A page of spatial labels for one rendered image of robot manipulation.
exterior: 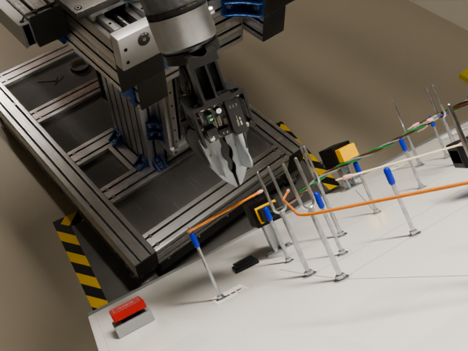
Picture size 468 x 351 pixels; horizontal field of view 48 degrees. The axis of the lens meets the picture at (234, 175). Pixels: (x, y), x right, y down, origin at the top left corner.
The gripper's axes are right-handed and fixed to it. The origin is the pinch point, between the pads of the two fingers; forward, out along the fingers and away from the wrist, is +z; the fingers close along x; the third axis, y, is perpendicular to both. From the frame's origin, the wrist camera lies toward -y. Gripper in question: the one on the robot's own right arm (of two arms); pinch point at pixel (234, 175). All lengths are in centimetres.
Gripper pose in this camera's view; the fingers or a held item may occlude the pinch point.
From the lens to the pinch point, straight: 75.5
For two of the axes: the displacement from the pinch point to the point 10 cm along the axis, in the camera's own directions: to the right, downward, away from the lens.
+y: 3.2, 3.6, -8.8
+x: 9.0, -4.1, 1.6
